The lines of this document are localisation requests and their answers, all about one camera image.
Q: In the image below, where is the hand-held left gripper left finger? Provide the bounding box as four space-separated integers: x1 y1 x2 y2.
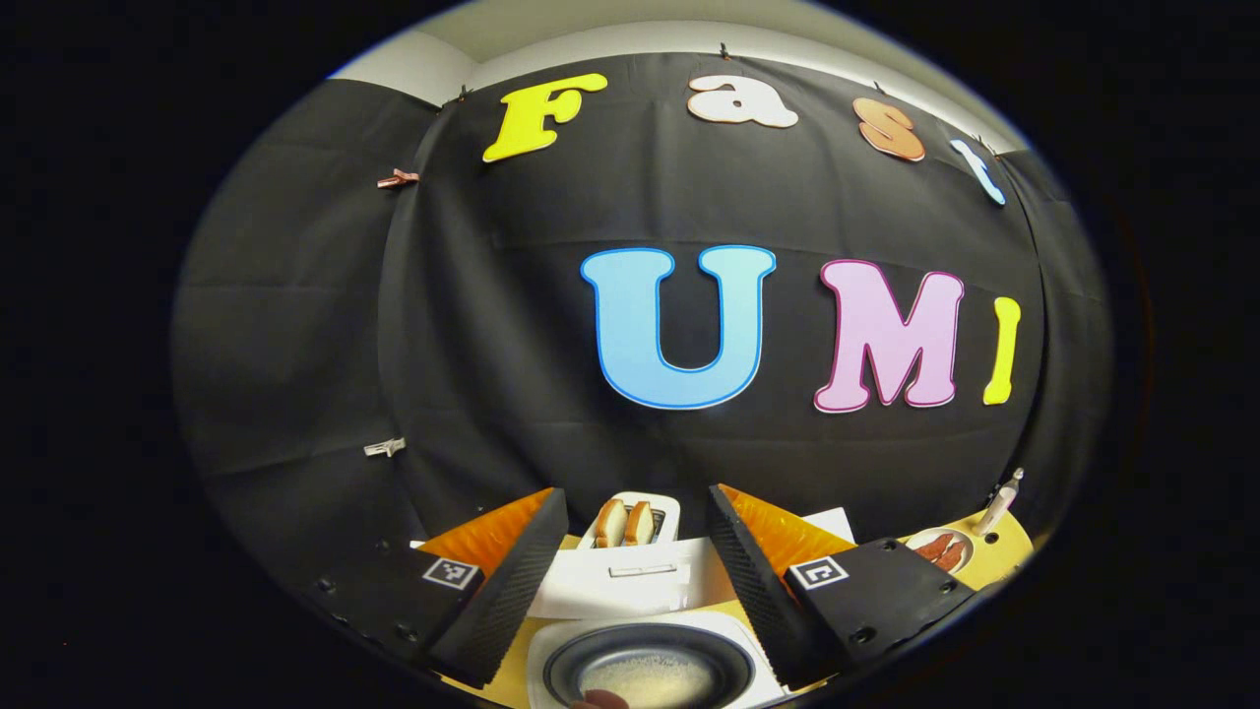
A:
300 486 572 690

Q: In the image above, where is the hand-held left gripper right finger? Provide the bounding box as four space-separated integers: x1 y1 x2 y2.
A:
706 483 976 690

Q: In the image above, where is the white rice cooker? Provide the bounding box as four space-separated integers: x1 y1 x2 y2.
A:
525 537 788 709

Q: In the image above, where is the white rice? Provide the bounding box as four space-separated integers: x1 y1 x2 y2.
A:
581 655 715 709

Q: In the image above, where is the white toaster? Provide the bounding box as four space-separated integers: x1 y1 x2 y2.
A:
576 491 681 550

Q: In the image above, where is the white round plate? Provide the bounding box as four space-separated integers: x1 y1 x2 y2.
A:
904 528 976 575

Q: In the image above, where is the small pink label bottle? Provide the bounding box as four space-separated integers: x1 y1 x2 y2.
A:
975 468 1025 538

